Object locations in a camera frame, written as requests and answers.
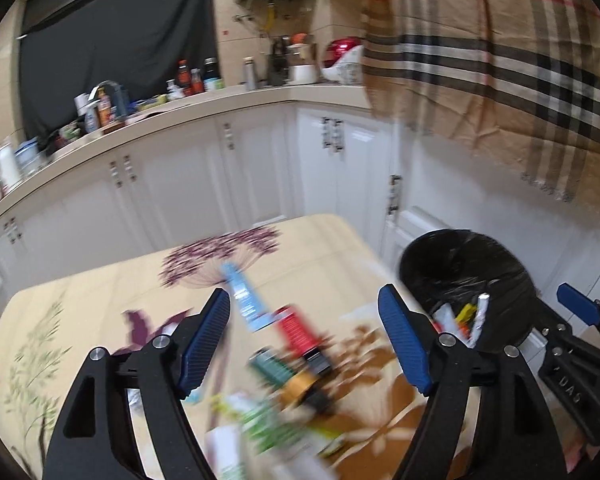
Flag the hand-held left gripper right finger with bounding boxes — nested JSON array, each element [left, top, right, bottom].
[[377, 284, 567, 480]]

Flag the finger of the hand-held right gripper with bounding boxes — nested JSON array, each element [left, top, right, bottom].
[[556, 283, 600, 351], [537, 317, 600, 378]]

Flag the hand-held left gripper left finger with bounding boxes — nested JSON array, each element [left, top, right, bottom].
[[41, 287, 232, 480]]

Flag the white paper packet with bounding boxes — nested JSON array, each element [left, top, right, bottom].
[[432, 305, 458, 336]]

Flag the light blue squeeze tube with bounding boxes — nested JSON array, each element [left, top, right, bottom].
[[220, 262, 281, 333]]

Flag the grey white squeeze tube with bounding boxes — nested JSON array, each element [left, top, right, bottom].
[[467, 292, 492, 348]]

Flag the green bottle yellow label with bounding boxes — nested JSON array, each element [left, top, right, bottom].
[[247, 347, 336, 416]]

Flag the black lined waste bin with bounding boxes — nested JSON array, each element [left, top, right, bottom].
[[397, 229, 546, 356]]

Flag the red bottle black cap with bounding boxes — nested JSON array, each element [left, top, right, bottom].
[[275, 305, 333, 376]]

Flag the green white striped packets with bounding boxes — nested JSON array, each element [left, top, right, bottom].
[[207, 392, 348, 461]]

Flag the floral beige tablecloth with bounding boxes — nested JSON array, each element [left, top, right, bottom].
[[0, 212, 486, 480]]

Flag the white tube green print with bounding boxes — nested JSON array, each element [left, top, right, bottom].
[[202, 425, 251, 480]]

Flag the white panelled door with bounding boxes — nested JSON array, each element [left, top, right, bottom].
[[380, 120, 600, 346]]

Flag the white kitchen cabinets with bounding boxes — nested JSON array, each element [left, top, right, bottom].
[[0, 85, 406, 301]]

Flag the green yellow package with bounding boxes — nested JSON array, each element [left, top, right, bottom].
[[132, 95, 168, 111]]

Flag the tan plaid cloth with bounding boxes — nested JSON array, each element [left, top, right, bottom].
[[360, 0, 600, 203]]

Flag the orange dish soap bottle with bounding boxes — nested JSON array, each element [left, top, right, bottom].
[[97, 94, 115, 128]]

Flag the clear container blue lid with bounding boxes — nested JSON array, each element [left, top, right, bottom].
[[17, 139, 46, 176]]

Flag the white thermos jug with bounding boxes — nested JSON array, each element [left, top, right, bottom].
[[0, 142, 22, 196]]

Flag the dark bottle teal label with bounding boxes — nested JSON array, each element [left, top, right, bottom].
[[203, 57, 221, 92]]

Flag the chrome kitchen faucet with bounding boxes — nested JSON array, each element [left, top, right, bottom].
[[94, 80, 128, 121]]

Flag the black knife block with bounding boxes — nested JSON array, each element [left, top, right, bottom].
[[267, 36, 291, 87]]

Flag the red white appliance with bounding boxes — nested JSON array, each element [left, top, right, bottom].
[[322, 37, 365, 85]]

